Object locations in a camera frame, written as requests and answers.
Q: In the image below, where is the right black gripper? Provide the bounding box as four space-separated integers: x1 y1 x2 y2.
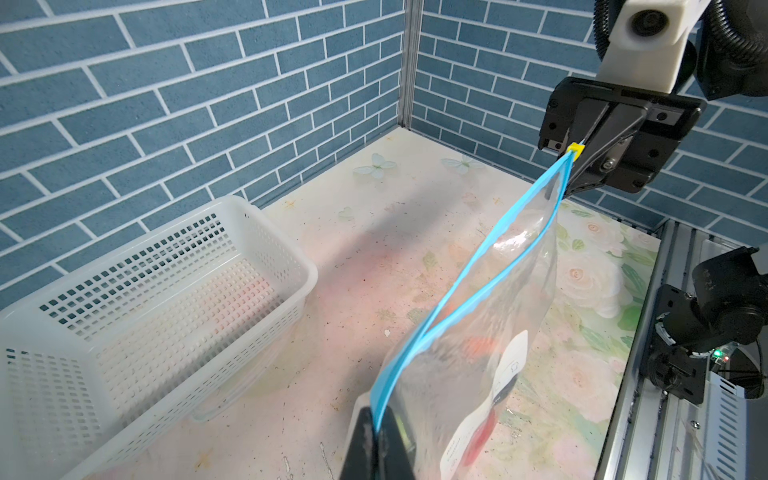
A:
538 77 707 195

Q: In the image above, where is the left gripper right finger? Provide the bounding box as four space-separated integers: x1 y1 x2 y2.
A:
377 407 415 480

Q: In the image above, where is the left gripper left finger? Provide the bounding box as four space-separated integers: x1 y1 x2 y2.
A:
338 407 378 480

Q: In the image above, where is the clear zip bag blue zipper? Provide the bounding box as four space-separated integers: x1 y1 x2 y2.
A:
351 151 575 479

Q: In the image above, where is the red toy chili pepper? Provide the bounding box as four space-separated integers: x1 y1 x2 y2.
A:
459 336 498 471

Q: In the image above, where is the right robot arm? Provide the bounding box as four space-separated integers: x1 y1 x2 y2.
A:
539 1 767 404

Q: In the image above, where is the white plastic perforated basket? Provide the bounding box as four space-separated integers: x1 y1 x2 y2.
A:
1 196 318 479

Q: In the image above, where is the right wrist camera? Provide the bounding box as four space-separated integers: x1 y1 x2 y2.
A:
596 0 709 94

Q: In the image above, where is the black corrugated cable hose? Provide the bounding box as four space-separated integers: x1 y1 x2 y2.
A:
590 0 768 67

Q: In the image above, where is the aluminium front rail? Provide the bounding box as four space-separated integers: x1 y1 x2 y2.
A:
596 221 767 479

